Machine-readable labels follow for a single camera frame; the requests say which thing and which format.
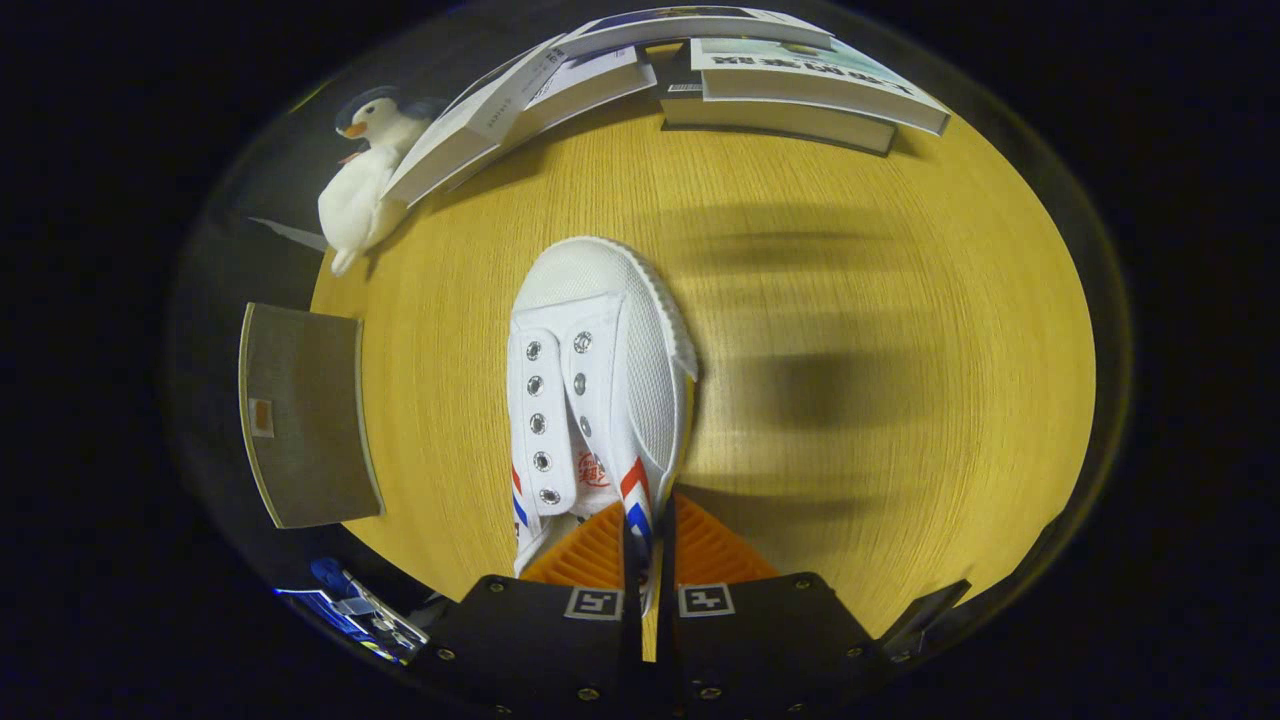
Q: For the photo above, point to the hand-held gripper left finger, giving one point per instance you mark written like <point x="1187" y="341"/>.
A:
<point x="540" y="640"/>

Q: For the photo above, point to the book with blue cover picture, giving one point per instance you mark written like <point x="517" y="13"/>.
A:
<point x="690" y="25"/>

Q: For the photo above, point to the blue cloth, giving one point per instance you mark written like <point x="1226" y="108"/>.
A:
<point x="330" y="572"/>

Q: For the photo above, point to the blue and white flat panel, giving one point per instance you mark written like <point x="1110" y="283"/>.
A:
<point x="325" y="615"/>

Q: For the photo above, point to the penguin plush toy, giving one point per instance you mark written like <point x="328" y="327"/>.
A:
<point x="360" y="200"/>

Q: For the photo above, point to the grey fabric storage box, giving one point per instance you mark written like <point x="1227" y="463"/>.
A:
<point x="310" y="410"/>

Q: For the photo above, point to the plain white book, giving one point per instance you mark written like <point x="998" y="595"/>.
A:
<point x="580" y="85"/>

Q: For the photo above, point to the metal clamp device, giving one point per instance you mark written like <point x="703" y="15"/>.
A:
<point x="385" y="615"/>

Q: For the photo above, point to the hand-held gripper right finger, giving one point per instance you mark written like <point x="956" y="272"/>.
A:
<point x="770" y="640"/>

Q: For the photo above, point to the dark thick book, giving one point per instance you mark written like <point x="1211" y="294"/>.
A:
<point x="780" y="120"/>

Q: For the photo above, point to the white canvas shoe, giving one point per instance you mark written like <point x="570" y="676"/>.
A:
<point x="600" y="290"/>

